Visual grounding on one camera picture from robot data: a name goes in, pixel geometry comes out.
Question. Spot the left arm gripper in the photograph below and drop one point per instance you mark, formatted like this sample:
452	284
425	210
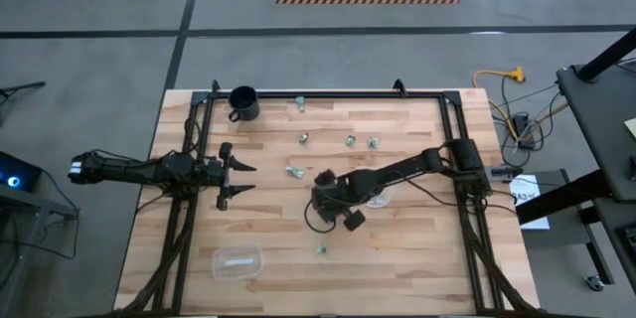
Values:
218	176

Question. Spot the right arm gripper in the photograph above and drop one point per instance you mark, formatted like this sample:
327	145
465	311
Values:
330	196

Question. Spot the green sweetener packet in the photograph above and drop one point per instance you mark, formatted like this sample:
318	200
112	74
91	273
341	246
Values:
373	143
303	138
322	249
350	140
295	172
300	103

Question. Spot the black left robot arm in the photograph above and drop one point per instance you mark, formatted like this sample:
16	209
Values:
129	171

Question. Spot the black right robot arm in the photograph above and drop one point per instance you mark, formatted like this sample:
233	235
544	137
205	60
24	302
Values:
397	169

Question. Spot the clear plastic bowl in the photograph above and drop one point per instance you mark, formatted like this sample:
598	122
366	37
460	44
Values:
381	202

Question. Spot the clear rectangular plastic container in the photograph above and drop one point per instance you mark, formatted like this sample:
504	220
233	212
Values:
237	268

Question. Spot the grey connector box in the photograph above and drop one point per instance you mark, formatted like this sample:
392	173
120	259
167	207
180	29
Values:
503	173

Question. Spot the white paper sheet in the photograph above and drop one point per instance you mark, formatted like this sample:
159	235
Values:
531	204

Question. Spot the black power strip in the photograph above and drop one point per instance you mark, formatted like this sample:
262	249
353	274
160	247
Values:
522	126

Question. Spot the grey metal stand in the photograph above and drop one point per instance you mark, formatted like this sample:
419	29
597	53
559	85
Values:
35	206

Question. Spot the blue lit device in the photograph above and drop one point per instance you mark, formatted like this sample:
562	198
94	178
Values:
15	179

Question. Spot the black tripod leg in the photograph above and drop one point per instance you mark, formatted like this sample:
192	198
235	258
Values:
25	87

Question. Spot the caster wheel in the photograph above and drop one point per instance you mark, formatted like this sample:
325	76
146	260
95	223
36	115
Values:
594	283

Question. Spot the black desk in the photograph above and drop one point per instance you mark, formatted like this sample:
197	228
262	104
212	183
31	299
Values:
601	124

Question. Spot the black diagonal beam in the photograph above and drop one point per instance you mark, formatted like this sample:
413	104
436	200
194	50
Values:
608	54

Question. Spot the black frame bracket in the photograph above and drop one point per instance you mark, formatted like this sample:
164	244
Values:
214	85
399	87

